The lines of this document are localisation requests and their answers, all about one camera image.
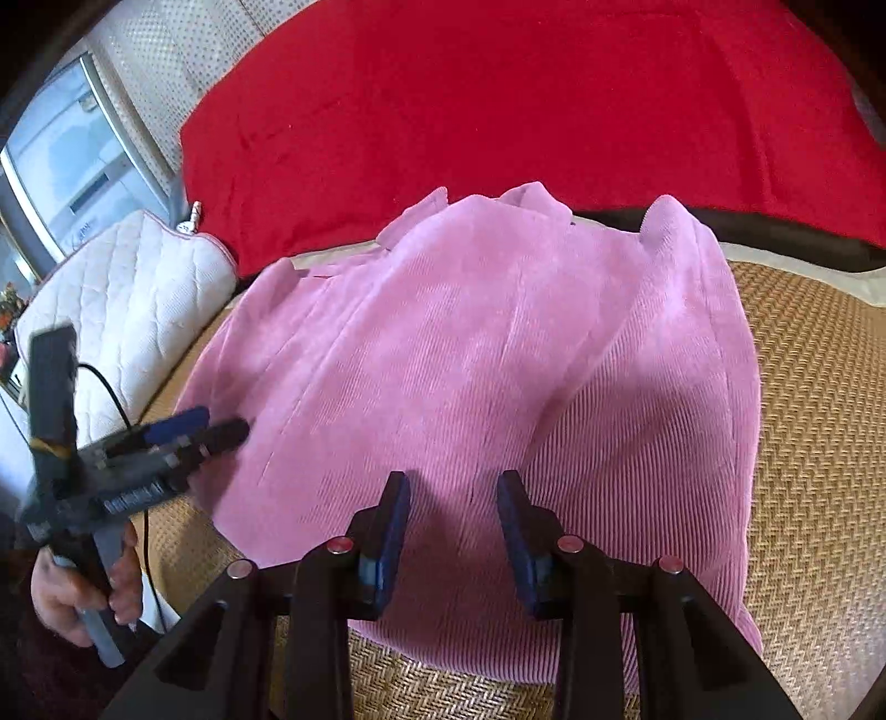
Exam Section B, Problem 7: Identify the black cable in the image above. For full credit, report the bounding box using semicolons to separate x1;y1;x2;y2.
75;361;172;632

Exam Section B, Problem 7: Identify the red blanket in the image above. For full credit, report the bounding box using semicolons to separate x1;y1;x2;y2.
182;2;884;277

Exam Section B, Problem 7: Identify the beige striped headboard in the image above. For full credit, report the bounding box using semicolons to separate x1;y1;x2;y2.
53;0;308;203

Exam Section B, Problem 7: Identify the pink corduroy jacket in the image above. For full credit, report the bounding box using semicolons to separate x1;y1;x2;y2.
180;183;760;682

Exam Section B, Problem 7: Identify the white quilted pillow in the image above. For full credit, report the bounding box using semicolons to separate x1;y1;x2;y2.
15;210;237;445

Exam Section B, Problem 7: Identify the person's left hand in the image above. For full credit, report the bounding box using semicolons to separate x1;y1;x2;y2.
30;543;143;648

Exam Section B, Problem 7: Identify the woven bamboo bed mat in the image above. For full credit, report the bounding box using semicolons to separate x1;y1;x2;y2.
147;260;884;718

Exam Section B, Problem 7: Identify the window with metal frame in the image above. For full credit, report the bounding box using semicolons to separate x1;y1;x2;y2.
2;53;168;261

